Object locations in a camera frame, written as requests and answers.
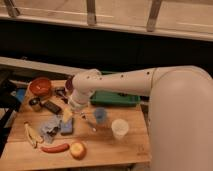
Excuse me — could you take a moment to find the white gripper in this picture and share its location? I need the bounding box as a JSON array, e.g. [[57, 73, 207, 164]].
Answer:
[[62, 90, 92, 123]]

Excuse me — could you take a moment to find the silver metal fork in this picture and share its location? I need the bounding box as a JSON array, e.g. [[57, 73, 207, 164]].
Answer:
[[80, 112, 97, 132]]

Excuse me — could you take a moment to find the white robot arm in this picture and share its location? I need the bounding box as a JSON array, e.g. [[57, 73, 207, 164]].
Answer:
[[68, 66, 213, 171]]

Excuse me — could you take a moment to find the purple bowl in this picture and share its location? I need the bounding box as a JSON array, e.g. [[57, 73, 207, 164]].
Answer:
[[65, 76, 74, 93]]

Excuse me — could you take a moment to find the orange bowl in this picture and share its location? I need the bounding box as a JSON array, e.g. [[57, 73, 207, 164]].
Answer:
[[29, 77, 51, 96]]

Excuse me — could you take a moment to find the black rectangular remote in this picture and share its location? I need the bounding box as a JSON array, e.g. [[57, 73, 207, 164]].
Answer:
[[43, 101, 61, 114]]

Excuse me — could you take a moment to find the blue sponge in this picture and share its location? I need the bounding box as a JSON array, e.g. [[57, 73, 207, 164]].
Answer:
[[60, 119, 73, 135]]

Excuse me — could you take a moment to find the clear plastic bag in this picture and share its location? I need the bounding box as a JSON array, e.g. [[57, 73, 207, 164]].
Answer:
[[39, 115, 61, 144]]

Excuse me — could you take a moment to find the wooden table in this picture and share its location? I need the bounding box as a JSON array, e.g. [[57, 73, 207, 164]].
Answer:
[[0, 79, 155, 171]]

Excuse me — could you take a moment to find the blue plastic cup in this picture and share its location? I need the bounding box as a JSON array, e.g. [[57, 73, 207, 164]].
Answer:
[[93, 107, 107, 124]]

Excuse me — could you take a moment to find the green plastic tray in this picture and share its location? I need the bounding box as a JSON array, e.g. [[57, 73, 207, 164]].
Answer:
[[89, 71, 142, 108]]

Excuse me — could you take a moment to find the red sausage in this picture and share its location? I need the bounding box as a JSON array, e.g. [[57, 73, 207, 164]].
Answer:
[[40, 143, 70, 153]]

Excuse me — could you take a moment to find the small metal can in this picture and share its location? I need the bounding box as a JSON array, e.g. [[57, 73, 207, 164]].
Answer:
[[29, 97, 42, 112]]

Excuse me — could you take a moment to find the red yellow apple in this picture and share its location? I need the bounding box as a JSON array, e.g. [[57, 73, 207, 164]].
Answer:
[[70, 141, 87, 160]]

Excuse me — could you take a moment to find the peeled banana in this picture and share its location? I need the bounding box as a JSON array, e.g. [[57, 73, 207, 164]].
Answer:
[[24, 122, 44, 148]]

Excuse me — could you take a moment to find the blue object at table edge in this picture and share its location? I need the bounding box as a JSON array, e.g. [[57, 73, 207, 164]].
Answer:
[[15, 88, 26, 102]]

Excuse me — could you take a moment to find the white plastic cup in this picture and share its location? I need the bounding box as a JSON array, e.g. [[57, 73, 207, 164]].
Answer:
[[111, 119, 129, 139]]

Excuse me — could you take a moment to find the black chair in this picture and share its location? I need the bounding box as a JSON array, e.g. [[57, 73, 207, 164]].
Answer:
[[0, 69, 21, 156]]

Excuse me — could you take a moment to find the black handled peeler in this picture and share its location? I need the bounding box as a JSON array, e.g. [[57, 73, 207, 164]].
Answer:
[[54, 87, 68, 104]]

